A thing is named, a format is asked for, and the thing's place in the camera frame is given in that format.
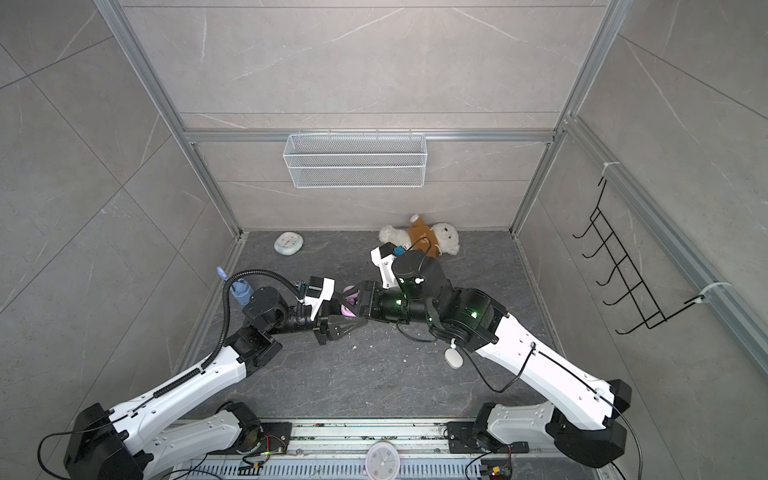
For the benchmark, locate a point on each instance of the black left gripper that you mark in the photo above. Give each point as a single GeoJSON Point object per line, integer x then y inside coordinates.
{"type": "Point", "coordinates": [328, 327]}

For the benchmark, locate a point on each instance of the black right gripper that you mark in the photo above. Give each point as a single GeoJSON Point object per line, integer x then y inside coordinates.
{"type": "Point", "coordinates": [370, 304]}

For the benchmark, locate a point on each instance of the pink oval earbud case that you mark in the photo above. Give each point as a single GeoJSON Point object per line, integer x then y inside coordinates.
{"type": "Point", "coordinates": [349, 301]}

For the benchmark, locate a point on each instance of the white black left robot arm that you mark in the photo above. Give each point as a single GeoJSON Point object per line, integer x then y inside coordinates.
{"type": "Point", "coordinates": [138, 438]}

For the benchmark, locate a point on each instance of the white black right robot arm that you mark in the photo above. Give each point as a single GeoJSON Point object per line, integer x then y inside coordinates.
{"type": "Point", "coordinates": [582, 416]}

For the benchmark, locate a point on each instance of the white teddy bear brown hoodie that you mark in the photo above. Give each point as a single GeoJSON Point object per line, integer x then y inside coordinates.
{"type": "Point", "coordinates": [434, 240]}

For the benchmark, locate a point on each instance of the light blue round clock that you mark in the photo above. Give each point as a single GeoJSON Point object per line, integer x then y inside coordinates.
{"type": "Point", "coordinates": [288, 243]}

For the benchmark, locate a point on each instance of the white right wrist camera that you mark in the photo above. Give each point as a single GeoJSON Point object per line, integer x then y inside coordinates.
{"type": "Point", "coordinates": [383, 258]}

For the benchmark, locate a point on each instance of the white wire mesh basket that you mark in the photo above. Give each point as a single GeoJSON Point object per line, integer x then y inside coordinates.
{"type": "Point", "coordinates": [356, 160]}

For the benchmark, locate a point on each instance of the black wire hook rack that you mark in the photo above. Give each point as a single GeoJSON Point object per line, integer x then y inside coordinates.
{"type": "Point", "coordinates": [624, 267]}

